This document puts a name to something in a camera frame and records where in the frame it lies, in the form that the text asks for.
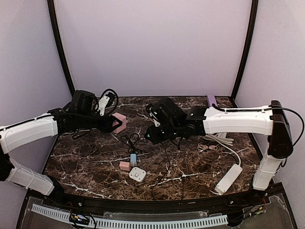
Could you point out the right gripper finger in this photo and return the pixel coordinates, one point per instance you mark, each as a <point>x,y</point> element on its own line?
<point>152,138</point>
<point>150,129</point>

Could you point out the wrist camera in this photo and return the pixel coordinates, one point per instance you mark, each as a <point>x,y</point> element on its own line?
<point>166,112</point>
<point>84,103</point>

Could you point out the right black frame post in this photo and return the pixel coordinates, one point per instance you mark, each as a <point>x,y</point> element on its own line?
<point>246,49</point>

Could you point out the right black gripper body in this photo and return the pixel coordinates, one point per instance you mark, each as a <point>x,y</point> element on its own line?
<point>157,131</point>

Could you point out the purple power strip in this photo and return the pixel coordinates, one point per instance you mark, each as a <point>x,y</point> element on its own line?
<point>211,100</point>

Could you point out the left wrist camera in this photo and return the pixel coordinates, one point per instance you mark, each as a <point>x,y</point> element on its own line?
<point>84,103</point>

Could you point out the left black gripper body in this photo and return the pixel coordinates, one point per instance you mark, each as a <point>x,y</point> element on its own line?
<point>105,124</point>

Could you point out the pink cube socket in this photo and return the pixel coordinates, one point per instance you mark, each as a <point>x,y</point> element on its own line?
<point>120,119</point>

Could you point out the white power strip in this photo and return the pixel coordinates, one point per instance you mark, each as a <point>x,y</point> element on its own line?
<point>229,178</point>

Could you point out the left black frame post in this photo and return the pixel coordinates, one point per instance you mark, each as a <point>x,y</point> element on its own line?
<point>59,46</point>

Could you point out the black frame post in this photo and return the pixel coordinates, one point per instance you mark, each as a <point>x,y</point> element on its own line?
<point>59,46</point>
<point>246,49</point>

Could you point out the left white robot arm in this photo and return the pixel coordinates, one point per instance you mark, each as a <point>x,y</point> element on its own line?
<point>16,137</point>

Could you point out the teal plug with black cable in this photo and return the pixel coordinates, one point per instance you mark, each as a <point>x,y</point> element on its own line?
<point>166,180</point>

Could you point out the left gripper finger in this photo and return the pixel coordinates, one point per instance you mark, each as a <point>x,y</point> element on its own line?
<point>110,129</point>
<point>116,121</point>

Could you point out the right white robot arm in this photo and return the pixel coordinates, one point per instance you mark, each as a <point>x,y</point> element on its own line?
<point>269,120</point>

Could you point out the pink plug adapter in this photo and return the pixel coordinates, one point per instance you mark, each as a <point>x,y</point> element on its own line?
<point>125,166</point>

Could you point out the white cable duct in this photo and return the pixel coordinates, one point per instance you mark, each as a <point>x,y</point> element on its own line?
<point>110,220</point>

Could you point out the white plug adapter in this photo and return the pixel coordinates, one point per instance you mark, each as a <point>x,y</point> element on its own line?
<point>137,174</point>

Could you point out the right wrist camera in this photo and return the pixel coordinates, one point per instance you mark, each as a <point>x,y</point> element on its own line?
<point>166,112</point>

